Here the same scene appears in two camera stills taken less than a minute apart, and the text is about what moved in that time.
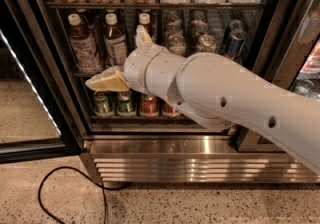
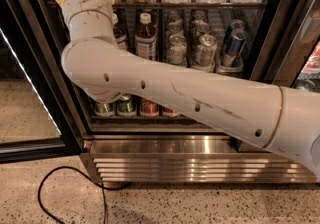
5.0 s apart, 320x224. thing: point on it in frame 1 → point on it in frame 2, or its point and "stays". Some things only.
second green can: x=126 y=104 stays
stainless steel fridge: x=266 y=20 stays
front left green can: x=103 y=103 stays
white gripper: x=136 y=65 → x=86 y=2
